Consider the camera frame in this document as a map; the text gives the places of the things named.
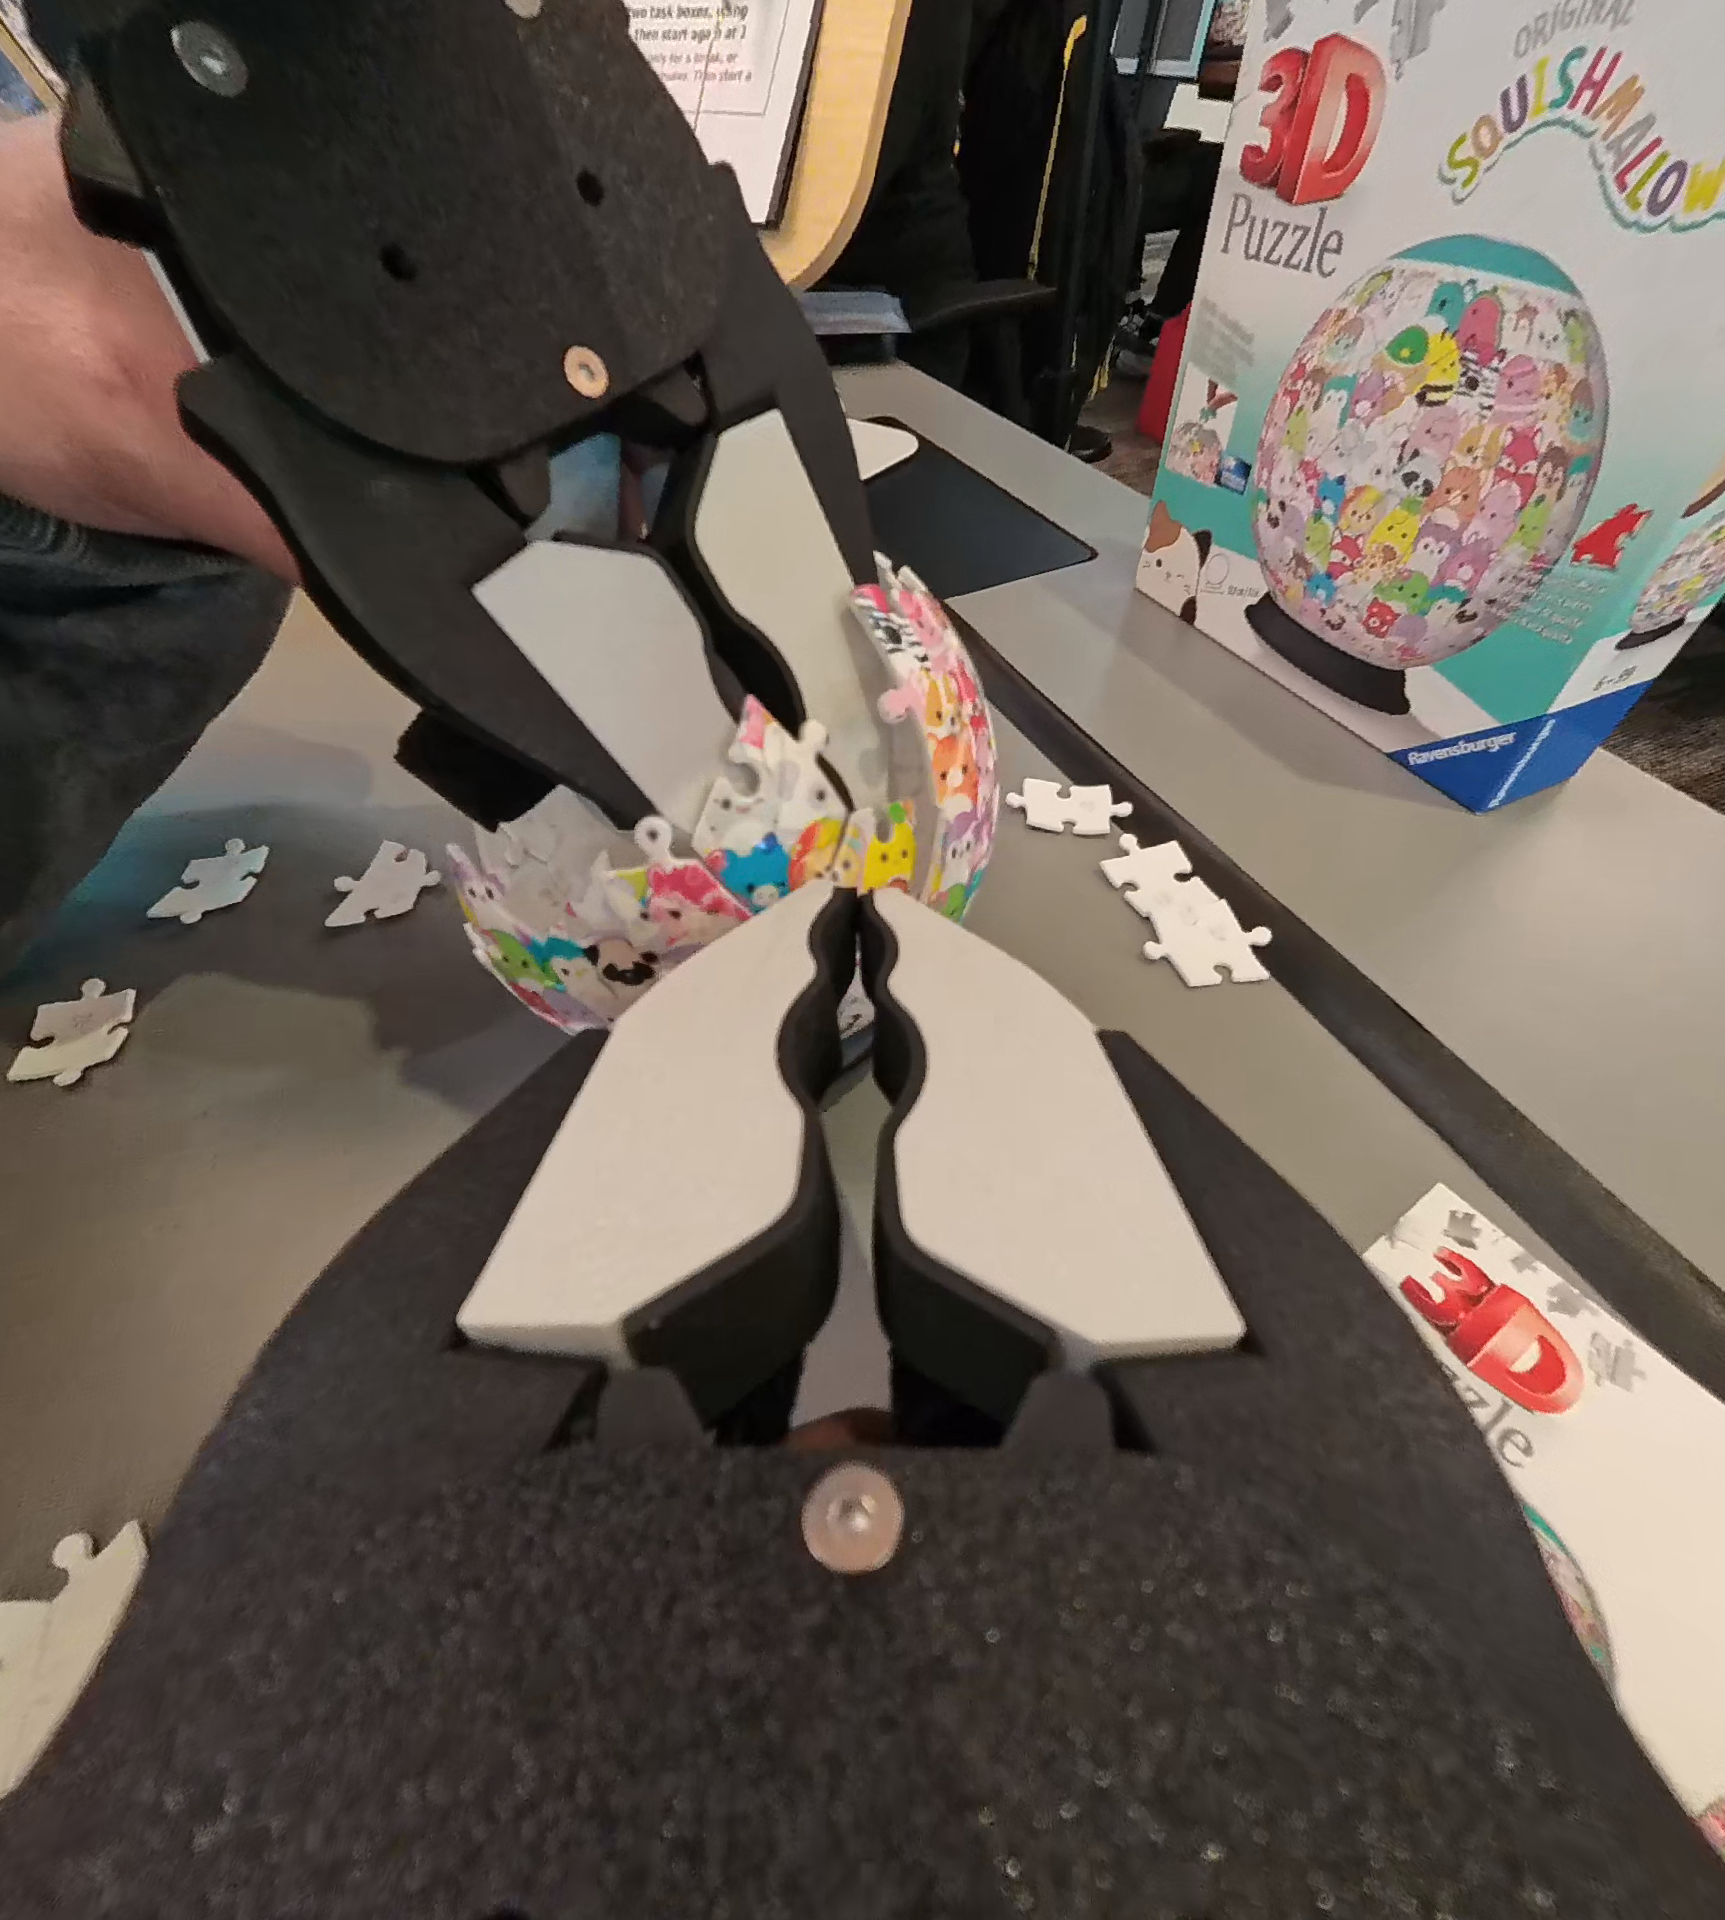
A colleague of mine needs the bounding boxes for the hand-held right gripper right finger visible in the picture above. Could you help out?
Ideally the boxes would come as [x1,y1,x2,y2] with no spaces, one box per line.
[865,887,1248,1442]

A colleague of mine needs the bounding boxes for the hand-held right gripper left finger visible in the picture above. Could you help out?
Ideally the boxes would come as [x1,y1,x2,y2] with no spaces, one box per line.
[458,887,862,1442]

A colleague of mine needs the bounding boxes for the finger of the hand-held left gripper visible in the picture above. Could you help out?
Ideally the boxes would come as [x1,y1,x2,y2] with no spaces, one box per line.
[684,399,885,756]
[471,516,757,840]

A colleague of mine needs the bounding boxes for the colourful puzzle ball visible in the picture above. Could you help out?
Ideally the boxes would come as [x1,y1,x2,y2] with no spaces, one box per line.
[444,560,1005,1043]

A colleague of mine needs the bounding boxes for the person's left forearm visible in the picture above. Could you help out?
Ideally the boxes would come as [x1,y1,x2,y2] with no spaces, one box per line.
[0,36,304,1017]

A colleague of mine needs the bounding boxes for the white puzzle piece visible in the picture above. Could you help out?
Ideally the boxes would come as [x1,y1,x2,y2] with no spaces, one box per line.
[0,1518,150,1808]
[1092,833,1213,915]
[1001,775,1133,847]
[1133,898,1279,996]
[3,975,143,1094]
[147,835,275,930]
[322,835,440,930]

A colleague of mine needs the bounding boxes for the puzzle instruction leaflet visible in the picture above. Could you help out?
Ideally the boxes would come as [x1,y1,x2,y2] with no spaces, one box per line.
[1361,1185,1725,1920]

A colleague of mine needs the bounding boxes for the teal puzzle box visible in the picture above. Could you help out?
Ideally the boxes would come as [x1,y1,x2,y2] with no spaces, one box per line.
[1131,0,1725,812]

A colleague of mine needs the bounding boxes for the person's left hand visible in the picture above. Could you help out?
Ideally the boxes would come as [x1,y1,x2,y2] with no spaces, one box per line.
[0,113,304,591]

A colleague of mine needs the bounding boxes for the black mat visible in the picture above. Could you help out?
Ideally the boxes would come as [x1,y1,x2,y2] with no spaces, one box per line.
[857,428,1104,604]

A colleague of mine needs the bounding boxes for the printed paper sheet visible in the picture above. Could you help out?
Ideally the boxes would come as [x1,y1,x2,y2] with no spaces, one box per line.
[624,0,835,228]

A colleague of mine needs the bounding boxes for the black office chair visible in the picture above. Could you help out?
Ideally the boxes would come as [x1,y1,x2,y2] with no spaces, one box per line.
[881,0,1183,457]

